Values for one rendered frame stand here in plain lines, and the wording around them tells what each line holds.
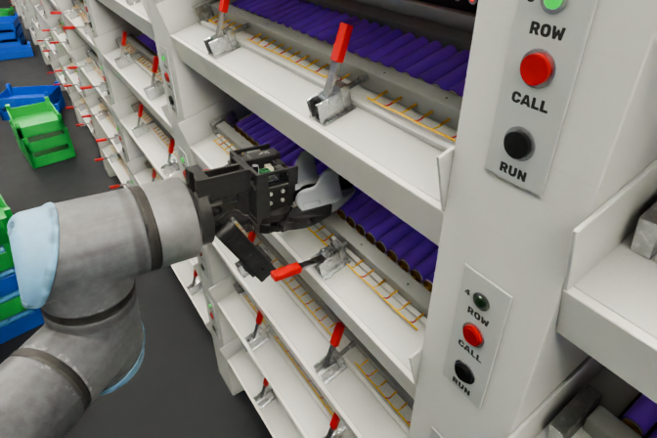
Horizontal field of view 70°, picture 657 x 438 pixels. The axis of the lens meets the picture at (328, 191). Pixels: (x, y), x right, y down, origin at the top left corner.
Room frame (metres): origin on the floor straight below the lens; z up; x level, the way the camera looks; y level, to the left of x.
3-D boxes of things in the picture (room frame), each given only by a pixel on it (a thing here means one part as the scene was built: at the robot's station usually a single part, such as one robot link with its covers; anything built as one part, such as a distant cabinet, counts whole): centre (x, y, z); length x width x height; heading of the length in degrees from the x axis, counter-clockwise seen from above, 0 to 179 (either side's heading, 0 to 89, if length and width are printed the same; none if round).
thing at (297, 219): (0.47, 0.04, 0.82); 0.09 x 0.05 x 0.02; 116
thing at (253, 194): (0.46, 0.10, 0.85); 0.12 x 0.08 x 0.09; 124
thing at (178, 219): (0.41, 0.17, 0.85); 0.10 x 0.05 x 0.09; 34
